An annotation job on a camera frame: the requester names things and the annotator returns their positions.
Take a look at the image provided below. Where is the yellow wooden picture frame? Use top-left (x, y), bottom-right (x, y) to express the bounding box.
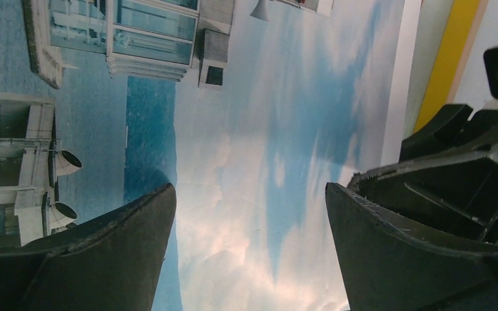
top-left (403, 0), bottom-right (488, 137)

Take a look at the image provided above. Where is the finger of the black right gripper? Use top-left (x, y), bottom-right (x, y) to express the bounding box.
top-left (346, 102), bottom-right (498, 248)
top-left (399, 104), bottom-right (473, 162)

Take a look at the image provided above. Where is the building and sky photo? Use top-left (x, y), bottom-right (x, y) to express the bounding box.
top-left (0, 1), bottom-right (420, 310)

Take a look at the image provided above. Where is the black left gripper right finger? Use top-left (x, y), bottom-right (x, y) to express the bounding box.
top-left (325, 183), bottom-right (498, 310)

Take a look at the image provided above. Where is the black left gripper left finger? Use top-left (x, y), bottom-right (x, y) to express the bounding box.
top-left (0, 183), bottom-right (176, 310)

